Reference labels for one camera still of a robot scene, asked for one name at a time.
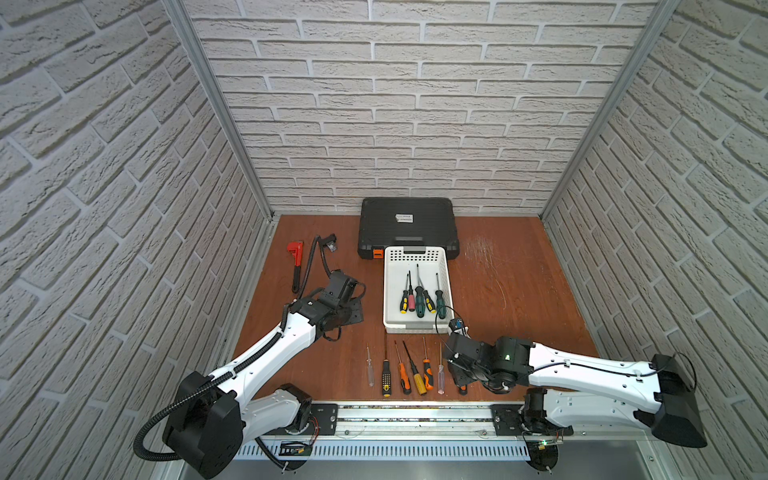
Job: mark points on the red pipe wrench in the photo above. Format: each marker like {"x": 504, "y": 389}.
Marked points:
{"x": 295, "y": 249}

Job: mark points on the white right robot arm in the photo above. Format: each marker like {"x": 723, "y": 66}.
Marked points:
{"x": 566, "y": 389}

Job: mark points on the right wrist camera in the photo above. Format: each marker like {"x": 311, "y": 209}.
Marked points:
{"x": 458, "y": 326}

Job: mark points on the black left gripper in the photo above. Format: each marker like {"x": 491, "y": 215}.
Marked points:
{"x": 359, "y": 313}

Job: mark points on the white perforated plastic bin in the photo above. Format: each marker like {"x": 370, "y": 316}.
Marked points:
{"x": 398, "y": 260}

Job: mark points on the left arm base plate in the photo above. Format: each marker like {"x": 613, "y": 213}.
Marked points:
{"x": 320, "y": 419}

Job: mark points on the clear handled screwdriver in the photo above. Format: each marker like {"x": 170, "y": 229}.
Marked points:
{"x": 441, "y": 373}

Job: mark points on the black plastic tool case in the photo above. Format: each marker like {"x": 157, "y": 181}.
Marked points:
{"x": 412, "y": 222}

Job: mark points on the black yellow small screwdriver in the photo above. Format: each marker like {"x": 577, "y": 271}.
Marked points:
{"x": 405, "y": 300}

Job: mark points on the orange grey screwdriver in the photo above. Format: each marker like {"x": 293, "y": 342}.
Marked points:
{"x": 403, "y": 375}

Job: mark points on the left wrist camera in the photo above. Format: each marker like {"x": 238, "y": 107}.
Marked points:
{"x": 339, "y": 290}

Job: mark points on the aluminium front rail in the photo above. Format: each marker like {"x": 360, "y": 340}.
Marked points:
{"x": 424, "y": 431}

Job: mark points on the black yellow dotted screwdriver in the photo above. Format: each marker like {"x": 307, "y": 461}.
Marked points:
{"x": 386, "y": 380}

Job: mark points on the clear thin tester screwdriver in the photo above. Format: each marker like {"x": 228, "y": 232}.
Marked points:
{"x": 369, "y": 368}

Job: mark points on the small black clamp tool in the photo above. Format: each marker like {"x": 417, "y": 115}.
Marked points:
{"x": 329, "y": 242}

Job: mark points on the pink handled screwdriver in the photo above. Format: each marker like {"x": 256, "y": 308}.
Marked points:
{"x": 411, "y": 297}

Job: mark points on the green screwdriver end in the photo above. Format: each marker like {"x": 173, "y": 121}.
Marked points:
{"x": 419, "y": 302}
{"x": 441, "y": 306}

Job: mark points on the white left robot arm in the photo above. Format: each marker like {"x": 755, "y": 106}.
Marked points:
{"x": 213, "y": 415}

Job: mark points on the yellow black handled screwdriver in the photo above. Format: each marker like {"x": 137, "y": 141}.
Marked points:
{"x": 418, "y": 380}

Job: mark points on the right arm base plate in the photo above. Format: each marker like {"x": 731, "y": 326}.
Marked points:
{"x": 516, "y": 420}

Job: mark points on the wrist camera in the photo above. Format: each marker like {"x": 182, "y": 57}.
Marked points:
{"x": 458, "y": 326}
{"x": 339, "y": 290}

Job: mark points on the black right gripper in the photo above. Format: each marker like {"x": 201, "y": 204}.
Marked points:
{"x": 457, "y": 375}

